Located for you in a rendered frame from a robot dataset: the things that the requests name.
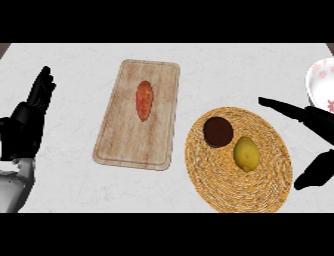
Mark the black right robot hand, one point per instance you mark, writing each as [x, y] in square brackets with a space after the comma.
[326, 128]

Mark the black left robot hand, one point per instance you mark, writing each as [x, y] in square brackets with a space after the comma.
[23, 128]

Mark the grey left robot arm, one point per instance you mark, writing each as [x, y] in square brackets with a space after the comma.
[2, 190]

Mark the yellow lemon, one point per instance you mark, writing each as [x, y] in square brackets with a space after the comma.
[247, 154]

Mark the woven straw round placemat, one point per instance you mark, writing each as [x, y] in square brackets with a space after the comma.
[239, 183]

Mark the dark brown round fruit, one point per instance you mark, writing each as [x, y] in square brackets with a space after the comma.
[218, 132]

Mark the wooden cutting board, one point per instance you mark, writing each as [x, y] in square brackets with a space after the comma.
[138, 115]

